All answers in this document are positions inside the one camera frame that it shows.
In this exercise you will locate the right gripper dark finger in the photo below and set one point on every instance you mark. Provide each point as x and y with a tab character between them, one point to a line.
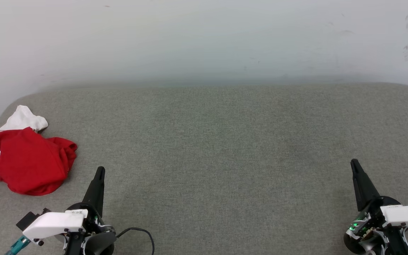
363	187

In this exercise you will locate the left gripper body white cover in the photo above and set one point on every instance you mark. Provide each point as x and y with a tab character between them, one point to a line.
53	223

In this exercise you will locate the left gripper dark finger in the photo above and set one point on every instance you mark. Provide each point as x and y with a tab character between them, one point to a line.
96	191

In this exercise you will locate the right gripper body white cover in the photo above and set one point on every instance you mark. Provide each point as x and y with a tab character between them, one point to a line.
406	216

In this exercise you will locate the red white jersey shirt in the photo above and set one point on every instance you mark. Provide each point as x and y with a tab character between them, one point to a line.
27	163

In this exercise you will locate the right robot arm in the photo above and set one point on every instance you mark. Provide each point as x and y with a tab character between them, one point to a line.
395	244

